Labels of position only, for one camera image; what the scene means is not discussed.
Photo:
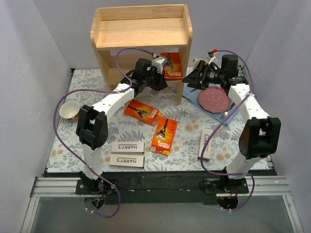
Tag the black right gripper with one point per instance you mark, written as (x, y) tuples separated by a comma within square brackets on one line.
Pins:
[(198, 75)]

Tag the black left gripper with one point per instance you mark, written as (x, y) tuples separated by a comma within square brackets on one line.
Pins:
[(157, 79)]

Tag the orange Gillette razor box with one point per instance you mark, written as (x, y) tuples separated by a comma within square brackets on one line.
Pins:
[(143, 112), (164, 135), (172, 68)]

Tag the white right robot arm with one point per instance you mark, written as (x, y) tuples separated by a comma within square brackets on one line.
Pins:
[(260, 135)]

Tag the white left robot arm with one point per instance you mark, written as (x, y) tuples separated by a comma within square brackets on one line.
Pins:
[(92, 127)]

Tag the wooden two-tier shelf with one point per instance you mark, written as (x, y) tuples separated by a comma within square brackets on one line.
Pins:
[(148, 27)]

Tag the blue checkered cloth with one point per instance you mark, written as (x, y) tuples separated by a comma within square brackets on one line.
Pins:
[(192, 95)]

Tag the cream patterned mug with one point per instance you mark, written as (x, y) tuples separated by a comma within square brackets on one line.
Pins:
[(196, 62)]

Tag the pink dotted plate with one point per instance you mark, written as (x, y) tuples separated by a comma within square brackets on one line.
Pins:
[(214, 100)]

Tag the floral table mat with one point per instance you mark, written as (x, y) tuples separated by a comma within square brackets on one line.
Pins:
[(121, 127)]

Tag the white Harry's razor box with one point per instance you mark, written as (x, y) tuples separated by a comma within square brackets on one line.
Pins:
[(136, 161), (205, 133), (128, 147)]

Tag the white red floral cup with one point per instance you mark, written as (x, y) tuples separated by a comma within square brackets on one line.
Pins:
[(70, 111)]

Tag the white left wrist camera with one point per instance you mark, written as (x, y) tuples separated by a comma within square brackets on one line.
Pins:
[(159, 63)]

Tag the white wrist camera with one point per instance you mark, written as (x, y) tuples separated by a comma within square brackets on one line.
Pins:
[(211, 58), (159, 63)]

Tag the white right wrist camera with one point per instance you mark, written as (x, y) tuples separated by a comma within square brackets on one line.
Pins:
[(211, 58)]

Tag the black handled fork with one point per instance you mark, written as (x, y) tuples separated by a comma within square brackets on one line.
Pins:
[(225, 114)]

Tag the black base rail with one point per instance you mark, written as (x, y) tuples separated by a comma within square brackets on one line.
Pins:
[(148, 187)]

